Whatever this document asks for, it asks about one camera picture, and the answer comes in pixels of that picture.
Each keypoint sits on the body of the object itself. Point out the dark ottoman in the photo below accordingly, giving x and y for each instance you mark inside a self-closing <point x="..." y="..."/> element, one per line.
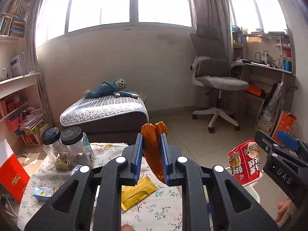
<point x="115" y="127"/>

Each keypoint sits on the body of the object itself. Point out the blue plush monkey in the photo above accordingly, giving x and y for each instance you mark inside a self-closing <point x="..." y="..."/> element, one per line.
<point x="103" y="89"/>

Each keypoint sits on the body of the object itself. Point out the clear jar with black lid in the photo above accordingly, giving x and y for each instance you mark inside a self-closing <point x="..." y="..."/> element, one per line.
<point x="51" y="146"/>

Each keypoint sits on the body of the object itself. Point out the person's right hand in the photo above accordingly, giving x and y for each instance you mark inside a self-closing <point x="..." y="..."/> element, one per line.
<point x="285" y="211"/>

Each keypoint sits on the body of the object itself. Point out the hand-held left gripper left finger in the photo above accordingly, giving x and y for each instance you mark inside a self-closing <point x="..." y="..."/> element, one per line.
<point x="138" y="158"/>

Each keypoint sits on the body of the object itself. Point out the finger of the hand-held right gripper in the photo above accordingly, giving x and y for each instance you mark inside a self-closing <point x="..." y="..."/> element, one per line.
<point x="266" y="140"/>
<point x="287" y="140"/>

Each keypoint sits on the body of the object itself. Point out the red white paper bag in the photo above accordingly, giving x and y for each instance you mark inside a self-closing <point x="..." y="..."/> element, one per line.
<point x="12" y="175"/>

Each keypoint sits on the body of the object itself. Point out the orange fuzzy cloth item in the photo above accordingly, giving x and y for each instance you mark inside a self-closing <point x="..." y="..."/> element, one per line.
<point x="151" y="144"/>

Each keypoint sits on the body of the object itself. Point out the beige paper sheet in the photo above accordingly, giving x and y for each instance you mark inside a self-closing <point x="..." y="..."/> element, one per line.
<point x="30" y="157"/>

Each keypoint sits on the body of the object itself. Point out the blue white booklets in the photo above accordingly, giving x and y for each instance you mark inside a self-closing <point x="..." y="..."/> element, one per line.
<point x="16" y="65"/>

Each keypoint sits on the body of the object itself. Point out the light blue tissue pack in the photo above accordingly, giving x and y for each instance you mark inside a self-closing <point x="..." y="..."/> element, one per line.
<point x="43" y="193"/>

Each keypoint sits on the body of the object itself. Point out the row of books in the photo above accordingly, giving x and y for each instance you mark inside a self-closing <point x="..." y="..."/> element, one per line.
<point x="16" y="26"/>

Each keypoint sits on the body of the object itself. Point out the orange paper bag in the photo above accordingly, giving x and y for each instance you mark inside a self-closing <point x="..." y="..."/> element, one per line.
<point x="285" y="122"/>

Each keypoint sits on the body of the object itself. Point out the blue bottle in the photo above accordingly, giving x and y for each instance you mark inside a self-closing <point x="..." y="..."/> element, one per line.
<point x="286" y="65"/>

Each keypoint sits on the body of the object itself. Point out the floral tablecloth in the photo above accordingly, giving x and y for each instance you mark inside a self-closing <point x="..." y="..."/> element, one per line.
<point x="156" y="211"/>

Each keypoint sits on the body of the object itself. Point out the wooden desk with hutch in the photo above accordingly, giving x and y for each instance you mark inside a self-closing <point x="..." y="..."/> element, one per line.
<point x="255" y="71"/>

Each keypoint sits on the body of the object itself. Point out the orange box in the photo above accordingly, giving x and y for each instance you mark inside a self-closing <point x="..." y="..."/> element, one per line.
<point x="255" y="91"/>

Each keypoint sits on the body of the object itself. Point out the small window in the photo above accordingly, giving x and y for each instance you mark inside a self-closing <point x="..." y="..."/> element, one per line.
<point x="259" y="4"/>

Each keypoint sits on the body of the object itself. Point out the small white desk device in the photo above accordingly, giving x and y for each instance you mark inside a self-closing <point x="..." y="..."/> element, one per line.
<point x="264" y="55"/>

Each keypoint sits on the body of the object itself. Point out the red instant noodle packet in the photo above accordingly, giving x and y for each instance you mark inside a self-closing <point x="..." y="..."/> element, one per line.
<point x="243" y="161"/>

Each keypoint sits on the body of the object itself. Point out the grey curtain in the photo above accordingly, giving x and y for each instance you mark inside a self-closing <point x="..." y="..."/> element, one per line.
<point x="30" y="41"/>
<point x="211" y="4"/>

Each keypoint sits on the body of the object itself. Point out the clear plastic bag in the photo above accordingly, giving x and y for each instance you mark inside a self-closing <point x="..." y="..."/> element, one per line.
<point x="273" y="103"/>

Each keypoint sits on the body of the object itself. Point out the white plastic bin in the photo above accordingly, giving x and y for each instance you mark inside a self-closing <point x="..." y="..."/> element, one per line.
<point x="252" y="192"/>

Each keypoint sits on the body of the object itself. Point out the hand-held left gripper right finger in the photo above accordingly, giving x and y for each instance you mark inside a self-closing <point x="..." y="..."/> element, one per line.
<point x="164" y="163"/>

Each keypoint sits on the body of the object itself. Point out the clear plastic wrapper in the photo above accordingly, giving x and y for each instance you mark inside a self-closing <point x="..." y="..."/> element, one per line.
<point x="75" y="170"/>

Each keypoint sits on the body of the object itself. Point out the clear jar with brown nuts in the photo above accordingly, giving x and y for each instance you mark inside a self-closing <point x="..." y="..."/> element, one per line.
<point x="77" y="146"/>

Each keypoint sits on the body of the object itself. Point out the grey white quilted cover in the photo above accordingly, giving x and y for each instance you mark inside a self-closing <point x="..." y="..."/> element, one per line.
<point x="103" y="110"/>

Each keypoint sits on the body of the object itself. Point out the white wall bookshelf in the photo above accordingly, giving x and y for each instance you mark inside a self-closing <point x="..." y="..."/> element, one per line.
<point x="7" y="36"/>

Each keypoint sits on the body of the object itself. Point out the pink basket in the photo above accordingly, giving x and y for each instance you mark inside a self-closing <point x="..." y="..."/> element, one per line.
<point x="13" y="124"/>

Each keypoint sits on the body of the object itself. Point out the person's left hand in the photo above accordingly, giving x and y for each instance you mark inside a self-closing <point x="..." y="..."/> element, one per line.
<point x="125" y="228"/>

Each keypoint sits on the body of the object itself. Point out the pile of papers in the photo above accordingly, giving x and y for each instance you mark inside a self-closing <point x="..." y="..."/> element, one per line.
<point x="31" y="120"/>

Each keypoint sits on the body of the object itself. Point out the grey office chair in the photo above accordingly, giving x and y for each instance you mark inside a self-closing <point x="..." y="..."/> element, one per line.
<point x="216" y="79"/>

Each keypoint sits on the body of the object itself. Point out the white low shelf unit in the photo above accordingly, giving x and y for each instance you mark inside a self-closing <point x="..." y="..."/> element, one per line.
<point x="19" y="84"/>

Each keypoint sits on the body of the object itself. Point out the stack of books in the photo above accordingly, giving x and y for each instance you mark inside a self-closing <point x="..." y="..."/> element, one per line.
<point x="264" y="125"/>

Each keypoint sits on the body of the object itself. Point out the yellow packet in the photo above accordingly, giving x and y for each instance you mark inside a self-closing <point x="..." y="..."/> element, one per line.
<point x="134" y="195"/>

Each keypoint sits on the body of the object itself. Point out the large window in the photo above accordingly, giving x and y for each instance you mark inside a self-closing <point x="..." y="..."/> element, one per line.
<point x="101" y="2"/>

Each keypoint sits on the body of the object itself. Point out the teal container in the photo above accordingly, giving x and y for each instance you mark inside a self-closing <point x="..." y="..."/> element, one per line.
<point x="235" y="28"/>

